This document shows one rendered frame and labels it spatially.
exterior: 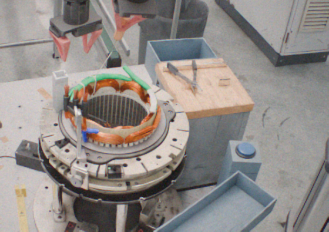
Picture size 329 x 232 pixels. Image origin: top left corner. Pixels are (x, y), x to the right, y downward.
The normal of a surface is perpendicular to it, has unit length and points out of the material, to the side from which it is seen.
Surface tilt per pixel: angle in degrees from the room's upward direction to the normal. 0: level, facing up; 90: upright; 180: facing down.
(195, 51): 90
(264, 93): 0
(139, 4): 22
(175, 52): 90
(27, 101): 0
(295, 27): 90
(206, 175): 90
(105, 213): 0
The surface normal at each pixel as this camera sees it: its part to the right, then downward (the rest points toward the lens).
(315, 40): 0.30, 0.60
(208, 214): 0.12, -0.78
